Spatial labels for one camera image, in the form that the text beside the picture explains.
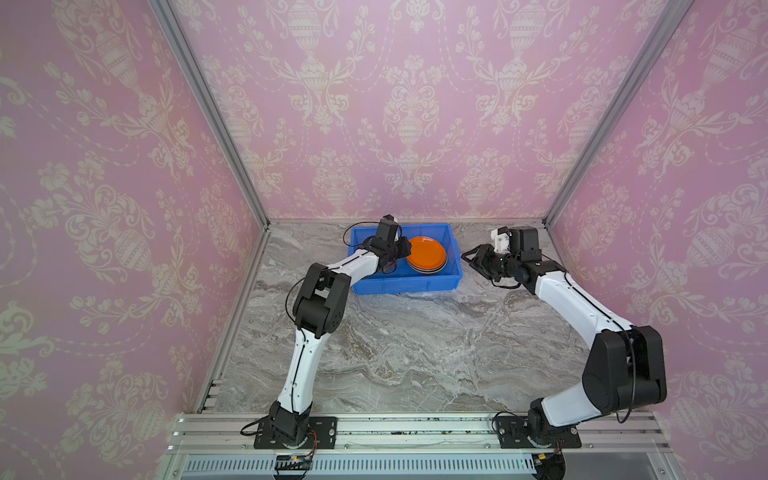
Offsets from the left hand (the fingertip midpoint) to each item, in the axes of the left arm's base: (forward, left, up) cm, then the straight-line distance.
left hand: (411, 245), depth 104 cm
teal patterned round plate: (-7, -6, -6) cm, 11 cm away
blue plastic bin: (-16, +2, +2) cm, 16 cm away
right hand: (-14, -15, +11) cm, 23 cm away
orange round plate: (-1, -6, -4) cm, 7 cm away
